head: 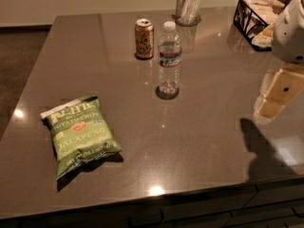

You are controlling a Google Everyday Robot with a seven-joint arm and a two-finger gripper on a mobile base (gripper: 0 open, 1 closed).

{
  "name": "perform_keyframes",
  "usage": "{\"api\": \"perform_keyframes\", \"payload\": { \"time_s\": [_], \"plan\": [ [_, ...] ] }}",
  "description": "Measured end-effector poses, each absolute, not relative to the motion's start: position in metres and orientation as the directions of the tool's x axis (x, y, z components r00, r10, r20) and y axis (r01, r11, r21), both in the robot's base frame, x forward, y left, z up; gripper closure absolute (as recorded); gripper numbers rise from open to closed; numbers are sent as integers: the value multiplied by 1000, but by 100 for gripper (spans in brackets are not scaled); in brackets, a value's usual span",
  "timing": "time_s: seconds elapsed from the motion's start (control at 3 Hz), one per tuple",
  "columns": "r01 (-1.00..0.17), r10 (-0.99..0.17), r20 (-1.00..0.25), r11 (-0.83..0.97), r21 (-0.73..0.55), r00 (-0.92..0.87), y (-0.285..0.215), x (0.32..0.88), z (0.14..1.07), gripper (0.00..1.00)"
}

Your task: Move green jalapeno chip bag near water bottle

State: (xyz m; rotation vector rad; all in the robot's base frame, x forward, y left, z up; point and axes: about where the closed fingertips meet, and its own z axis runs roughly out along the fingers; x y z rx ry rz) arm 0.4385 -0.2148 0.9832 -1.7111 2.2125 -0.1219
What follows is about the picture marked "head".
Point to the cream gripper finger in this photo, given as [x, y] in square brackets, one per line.
[279, 87]

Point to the green jalapeno chip bag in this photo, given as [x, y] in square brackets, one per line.
[79, 134]

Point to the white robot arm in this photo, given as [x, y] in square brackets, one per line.
[288, 35]

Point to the clear plastic water bottle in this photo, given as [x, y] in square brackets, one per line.
[169, 60]

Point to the glass cup with straws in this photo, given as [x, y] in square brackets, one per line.
[187, 12]

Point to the gold soda can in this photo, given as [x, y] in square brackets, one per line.
[144, 39]

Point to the black wire napkin basket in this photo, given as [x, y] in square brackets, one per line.
[255, 18]

